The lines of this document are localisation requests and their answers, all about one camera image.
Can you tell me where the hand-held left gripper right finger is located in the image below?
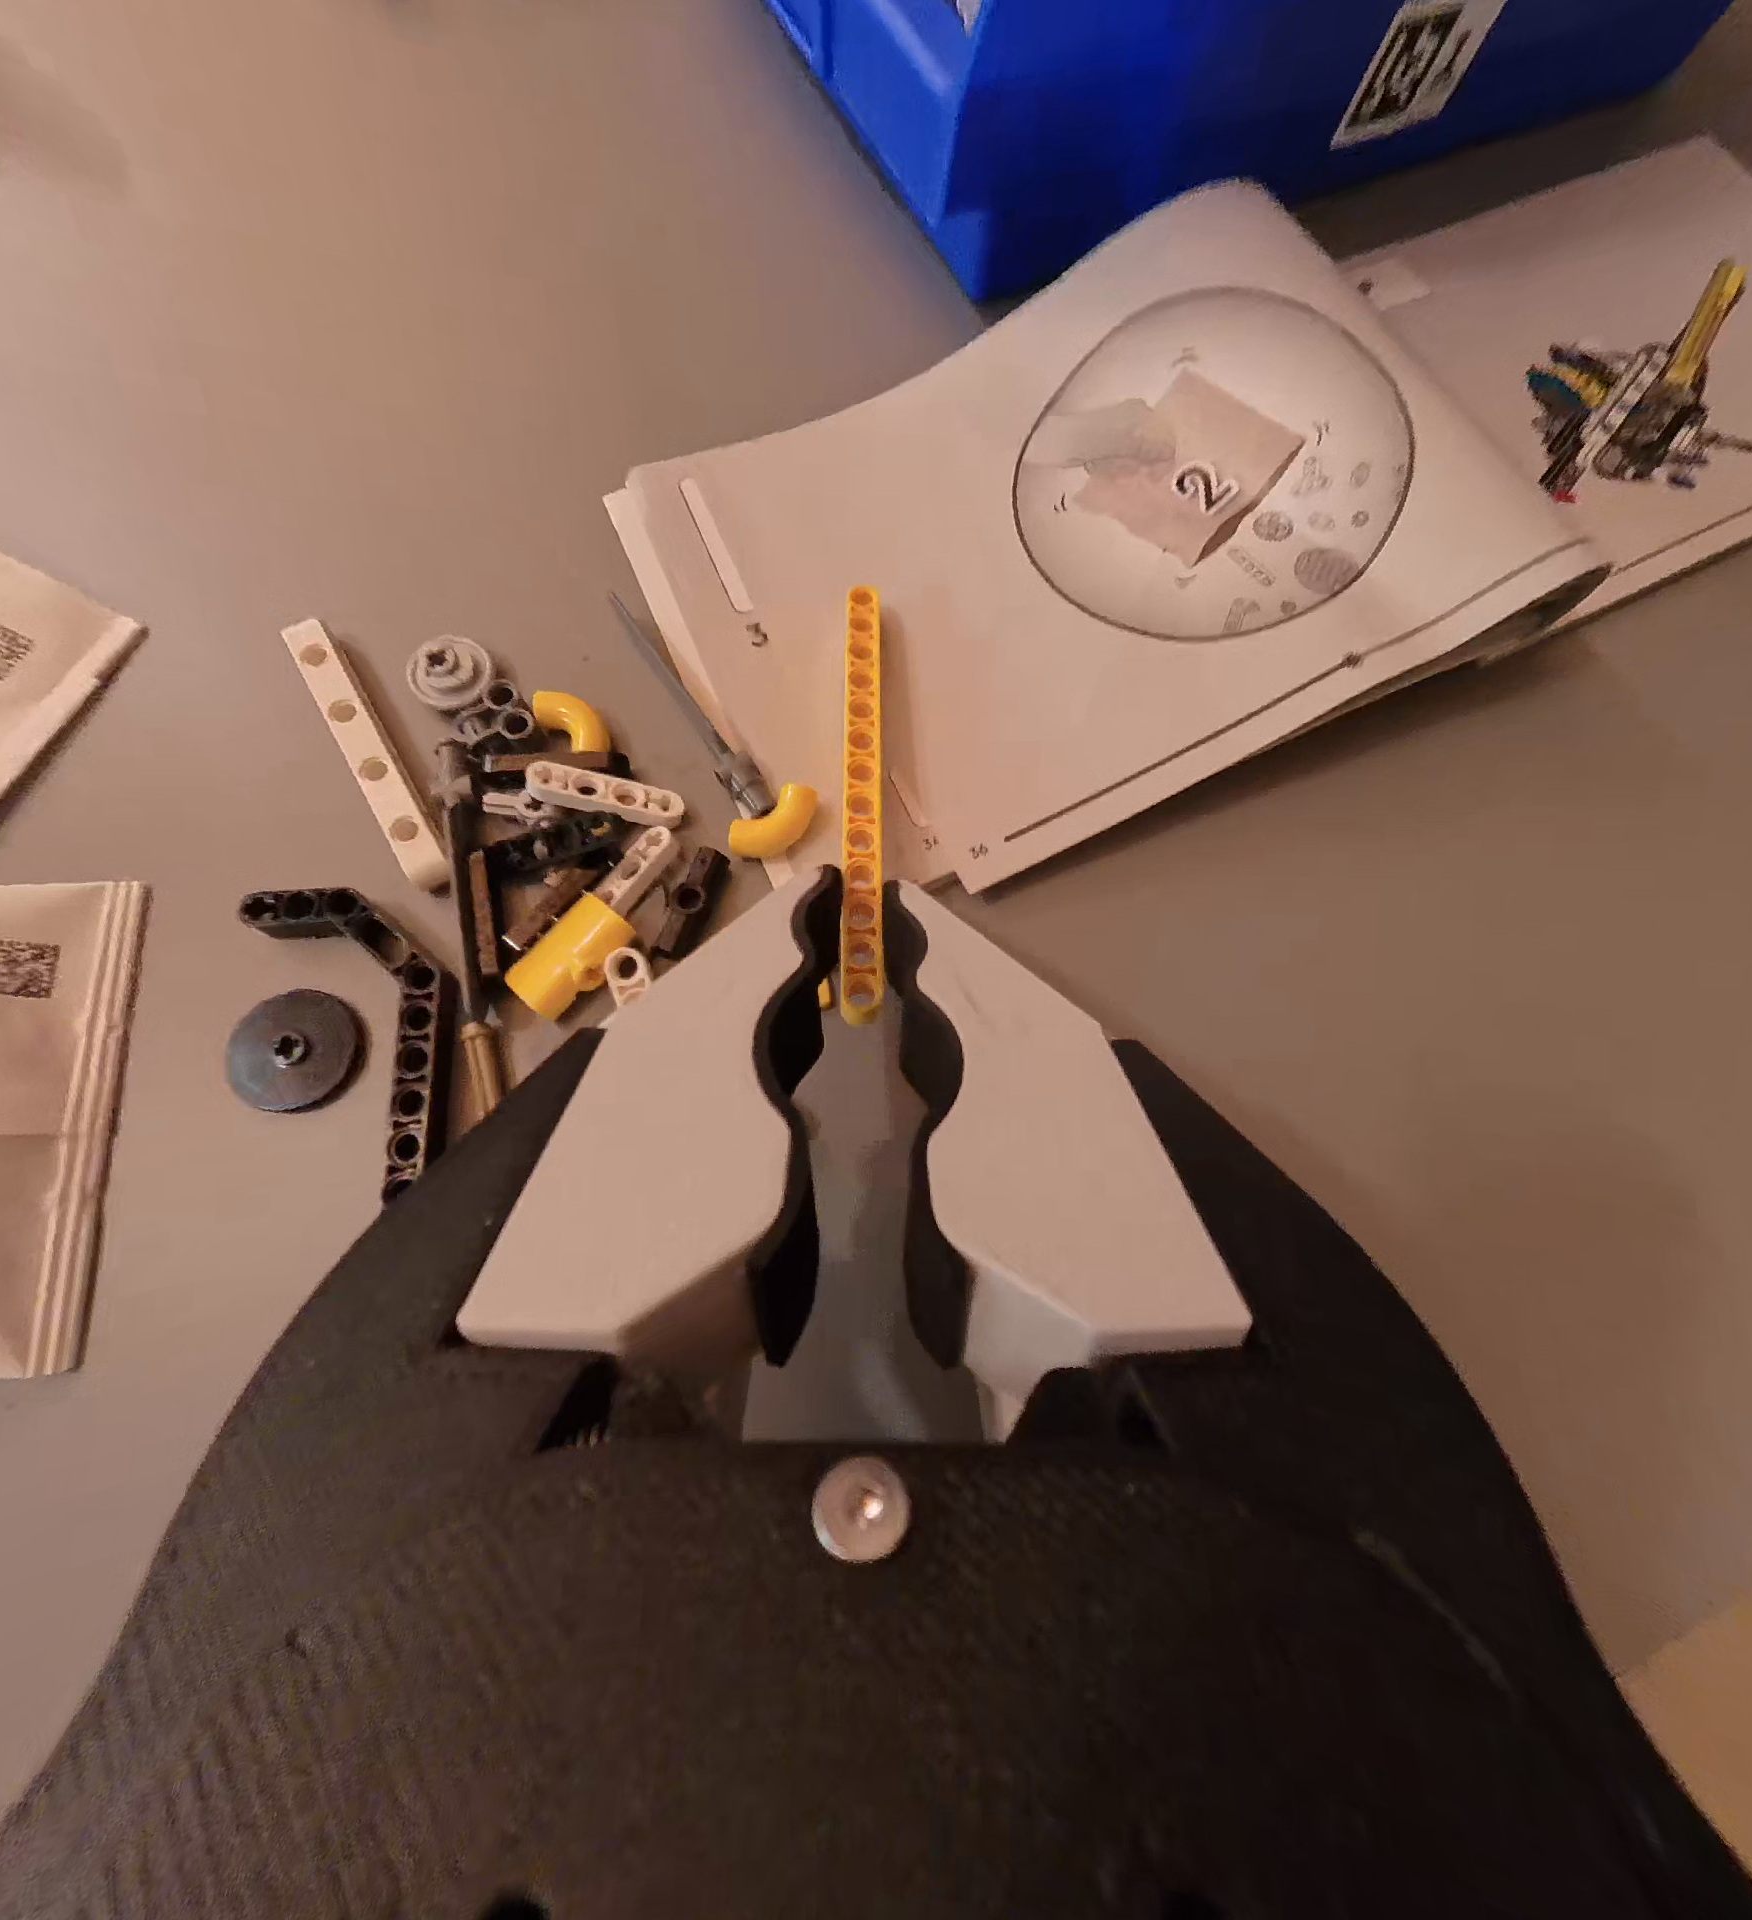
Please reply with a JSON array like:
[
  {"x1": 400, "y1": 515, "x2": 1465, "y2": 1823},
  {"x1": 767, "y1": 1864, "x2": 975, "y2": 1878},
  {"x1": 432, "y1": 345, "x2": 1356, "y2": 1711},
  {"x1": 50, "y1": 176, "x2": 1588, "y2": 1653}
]
[{"x1": 890, "y1": 880, "x2": 1256, "y2": 1443}]

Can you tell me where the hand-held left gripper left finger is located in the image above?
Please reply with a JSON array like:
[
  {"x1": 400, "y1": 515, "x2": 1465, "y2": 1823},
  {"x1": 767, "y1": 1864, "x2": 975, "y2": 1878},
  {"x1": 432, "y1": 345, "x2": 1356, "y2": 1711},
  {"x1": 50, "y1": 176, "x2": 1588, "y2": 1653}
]
[{"x1": 454, "y1": 866, "x2": 836, "y2": 1441}]

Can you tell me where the black bent lego beam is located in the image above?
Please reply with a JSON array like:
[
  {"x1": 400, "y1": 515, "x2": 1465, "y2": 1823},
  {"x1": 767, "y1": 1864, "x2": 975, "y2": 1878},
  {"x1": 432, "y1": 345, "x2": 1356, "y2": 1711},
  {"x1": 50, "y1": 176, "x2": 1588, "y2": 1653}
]
[{"x1": 237, "y1": 885, "x2": 459, "y2": 1207}]

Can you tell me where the long yellow lego beam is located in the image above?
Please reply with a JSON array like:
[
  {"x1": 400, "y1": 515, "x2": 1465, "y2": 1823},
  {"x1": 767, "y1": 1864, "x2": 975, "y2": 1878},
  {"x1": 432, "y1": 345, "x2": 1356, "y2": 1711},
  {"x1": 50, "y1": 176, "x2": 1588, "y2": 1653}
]
[{"x1": 838, "y1": 586, "x2": 886, "y2": 1029}]

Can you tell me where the small white paper bag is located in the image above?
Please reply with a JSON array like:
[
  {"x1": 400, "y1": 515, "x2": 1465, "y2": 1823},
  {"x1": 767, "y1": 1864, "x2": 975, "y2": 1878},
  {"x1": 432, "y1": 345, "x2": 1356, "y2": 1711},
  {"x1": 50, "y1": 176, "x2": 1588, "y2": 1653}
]
[{"x1": 0, "y1": 880, "x2": 155, "y2": 1382}]

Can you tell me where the large printed paper bag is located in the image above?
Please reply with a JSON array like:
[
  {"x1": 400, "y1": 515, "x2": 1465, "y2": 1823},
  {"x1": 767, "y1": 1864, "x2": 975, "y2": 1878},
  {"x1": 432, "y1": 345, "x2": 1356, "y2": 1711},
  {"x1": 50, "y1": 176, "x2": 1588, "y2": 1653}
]
[{"x1": 0, "y1": 512, "x2": 147, "y2": 888}]

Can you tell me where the tan lego axle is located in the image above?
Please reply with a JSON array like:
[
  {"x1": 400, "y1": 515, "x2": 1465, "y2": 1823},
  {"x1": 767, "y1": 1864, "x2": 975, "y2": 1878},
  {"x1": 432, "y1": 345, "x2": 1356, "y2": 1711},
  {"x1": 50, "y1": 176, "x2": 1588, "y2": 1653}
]
[{"x1": 454, "y1": 1013, "x2": 514, "y2": 1134}]

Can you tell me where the yellow lego block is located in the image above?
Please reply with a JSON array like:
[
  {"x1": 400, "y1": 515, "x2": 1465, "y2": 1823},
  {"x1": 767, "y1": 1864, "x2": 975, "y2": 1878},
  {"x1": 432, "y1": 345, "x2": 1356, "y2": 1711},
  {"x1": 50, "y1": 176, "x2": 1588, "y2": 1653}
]
[{"x1": 504, "y1": 899, "x2": 641, "y2": 1028}]

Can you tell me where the black lego pin connector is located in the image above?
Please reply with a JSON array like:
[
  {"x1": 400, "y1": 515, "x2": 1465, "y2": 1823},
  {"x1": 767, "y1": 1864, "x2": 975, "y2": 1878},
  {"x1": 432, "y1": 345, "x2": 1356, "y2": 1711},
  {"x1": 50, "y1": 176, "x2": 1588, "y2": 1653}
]
[{"x1": 651, "y1": 847, "x2": 732, "y2": 958}]

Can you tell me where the white thin lego liftarm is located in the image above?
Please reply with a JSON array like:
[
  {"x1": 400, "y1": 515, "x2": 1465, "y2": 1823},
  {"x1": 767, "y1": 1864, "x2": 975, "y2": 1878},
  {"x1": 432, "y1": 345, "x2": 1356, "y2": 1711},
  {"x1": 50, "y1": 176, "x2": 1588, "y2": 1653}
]
[
  {"x1": 599, "y1": 825, "x2": 679, "y2": 921},
  {"x1": 522, "y1": 760, "x2": 686, "y2": 831}
]

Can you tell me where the black angled lego beam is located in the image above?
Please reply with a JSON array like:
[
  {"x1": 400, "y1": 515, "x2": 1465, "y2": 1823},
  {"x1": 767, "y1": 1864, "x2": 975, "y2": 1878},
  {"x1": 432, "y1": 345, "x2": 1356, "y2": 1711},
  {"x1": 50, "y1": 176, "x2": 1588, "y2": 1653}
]
[{"x1": 459, "y1": 817, "x2": 624, "y2": 984}]

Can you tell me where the black round lego disc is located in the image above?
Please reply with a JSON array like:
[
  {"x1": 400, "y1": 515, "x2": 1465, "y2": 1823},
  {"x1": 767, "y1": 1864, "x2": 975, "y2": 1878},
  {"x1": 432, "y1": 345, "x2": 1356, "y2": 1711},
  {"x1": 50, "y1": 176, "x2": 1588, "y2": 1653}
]
[{"x1": 225, "y1": 988, "x2": 369, "y2": 1116}]

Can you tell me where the lego instruction booklet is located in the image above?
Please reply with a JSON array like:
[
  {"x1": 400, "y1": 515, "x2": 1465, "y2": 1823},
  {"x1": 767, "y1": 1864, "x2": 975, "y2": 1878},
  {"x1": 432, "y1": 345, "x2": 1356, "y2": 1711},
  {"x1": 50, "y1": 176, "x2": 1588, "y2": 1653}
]
[{"x1": 602, "y1": 135, "x2": 1752, "y2": 899}]

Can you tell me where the grey lego sword blade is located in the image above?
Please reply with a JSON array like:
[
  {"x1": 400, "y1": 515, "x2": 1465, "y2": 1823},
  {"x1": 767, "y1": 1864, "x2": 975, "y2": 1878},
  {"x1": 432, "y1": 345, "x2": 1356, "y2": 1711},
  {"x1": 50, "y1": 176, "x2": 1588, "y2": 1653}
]
[{"x1": 606, "y1": 589, "x2": 776, "y2": 820}]

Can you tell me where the white lego beam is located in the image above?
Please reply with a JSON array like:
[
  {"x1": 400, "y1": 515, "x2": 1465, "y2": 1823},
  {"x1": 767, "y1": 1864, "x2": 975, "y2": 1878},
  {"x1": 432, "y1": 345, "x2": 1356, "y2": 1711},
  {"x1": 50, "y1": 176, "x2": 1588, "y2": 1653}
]
[{"x1": 281, "y1": 616, "x2": 454, "y2": 894}]

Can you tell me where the grey lego pulley wheel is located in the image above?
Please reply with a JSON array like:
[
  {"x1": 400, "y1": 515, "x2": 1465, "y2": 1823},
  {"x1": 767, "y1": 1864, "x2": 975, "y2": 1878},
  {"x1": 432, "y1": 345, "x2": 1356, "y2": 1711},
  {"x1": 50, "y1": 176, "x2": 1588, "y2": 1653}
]
[{"x1": 406, "y1": 633, "x2": 492, "y2": 715}]

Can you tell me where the large blue storage bin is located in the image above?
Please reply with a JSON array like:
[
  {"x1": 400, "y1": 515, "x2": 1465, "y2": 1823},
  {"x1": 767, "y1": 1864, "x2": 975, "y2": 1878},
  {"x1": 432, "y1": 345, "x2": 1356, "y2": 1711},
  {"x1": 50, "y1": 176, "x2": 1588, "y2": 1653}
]
[{"x1": 761, "y1": 0, "x2": 1739, "y2": 303}]

